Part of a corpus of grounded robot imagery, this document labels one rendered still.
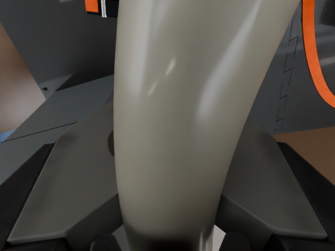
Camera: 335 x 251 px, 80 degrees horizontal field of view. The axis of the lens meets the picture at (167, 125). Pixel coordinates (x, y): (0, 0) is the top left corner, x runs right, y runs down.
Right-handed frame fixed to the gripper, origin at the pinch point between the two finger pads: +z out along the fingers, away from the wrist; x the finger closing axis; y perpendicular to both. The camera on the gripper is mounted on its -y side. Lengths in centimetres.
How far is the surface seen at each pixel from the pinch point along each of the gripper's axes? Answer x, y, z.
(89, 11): -30, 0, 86
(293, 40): 59, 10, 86
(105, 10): -23, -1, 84
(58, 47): -48, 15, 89
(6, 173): -43, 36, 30
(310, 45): 68, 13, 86
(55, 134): -35, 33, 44
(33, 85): -68, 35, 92
